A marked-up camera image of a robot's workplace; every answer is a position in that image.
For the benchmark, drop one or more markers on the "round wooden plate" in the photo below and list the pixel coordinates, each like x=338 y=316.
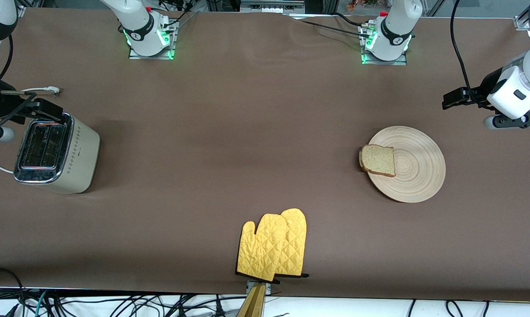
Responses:
x=417 y=171

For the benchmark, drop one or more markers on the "orange background object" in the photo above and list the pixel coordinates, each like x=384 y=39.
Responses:
x=366 y=4

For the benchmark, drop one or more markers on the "silver metal box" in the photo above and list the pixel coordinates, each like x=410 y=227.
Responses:
x=271 y=6

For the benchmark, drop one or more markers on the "small metal bracket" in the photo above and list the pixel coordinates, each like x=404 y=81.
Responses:
x=248 y=286

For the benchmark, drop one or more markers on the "yellow quilted oven mitt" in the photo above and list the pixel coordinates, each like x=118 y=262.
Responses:
x=260 y=251
x=296 y=237

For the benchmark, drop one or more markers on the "wooden bar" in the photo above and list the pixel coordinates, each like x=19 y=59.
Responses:
x=252 y=306

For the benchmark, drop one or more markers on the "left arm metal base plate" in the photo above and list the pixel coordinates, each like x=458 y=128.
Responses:
x=375 y=62

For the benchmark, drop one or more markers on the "cream and chrome toaster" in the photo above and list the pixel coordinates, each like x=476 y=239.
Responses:
x=80 y=154

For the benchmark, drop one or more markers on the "aluminium corner bracket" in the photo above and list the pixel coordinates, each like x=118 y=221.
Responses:
x=19 y=10
x=521 y=23

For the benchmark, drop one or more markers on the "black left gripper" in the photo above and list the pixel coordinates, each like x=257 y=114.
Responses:
x=487 y=86

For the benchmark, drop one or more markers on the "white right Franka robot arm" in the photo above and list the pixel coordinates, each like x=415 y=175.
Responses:
x=139 y=26

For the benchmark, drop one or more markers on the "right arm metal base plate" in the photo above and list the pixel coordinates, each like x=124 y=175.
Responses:
x=173 y=42

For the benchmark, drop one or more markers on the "brown bread slice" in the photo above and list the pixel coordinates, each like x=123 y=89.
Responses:
x=378 y=160

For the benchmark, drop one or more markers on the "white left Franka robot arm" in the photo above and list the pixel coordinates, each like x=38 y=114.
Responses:
x=395 y=31

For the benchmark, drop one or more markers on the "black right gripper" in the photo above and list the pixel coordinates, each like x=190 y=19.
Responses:
x=1 y=105

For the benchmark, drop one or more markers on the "brown table cover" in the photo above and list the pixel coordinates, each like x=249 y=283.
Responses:
x=265 y=88

